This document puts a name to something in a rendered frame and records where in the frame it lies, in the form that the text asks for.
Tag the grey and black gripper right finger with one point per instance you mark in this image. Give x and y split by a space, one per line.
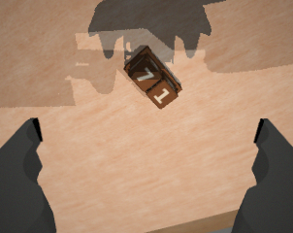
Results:
267 207

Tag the brown cube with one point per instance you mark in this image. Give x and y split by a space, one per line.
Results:
145 73
162 93

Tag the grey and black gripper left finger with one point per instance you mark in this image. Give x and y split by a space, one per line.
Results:
24 207

